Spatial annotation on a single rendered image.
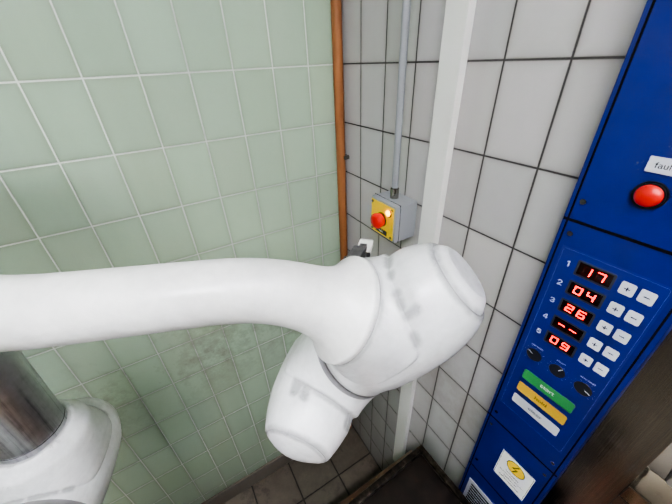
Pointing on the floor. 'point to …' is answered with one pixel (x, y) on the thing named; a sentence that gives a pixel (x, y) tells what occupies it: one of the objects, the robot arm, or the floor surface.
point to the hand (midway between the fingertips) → (363, 249)
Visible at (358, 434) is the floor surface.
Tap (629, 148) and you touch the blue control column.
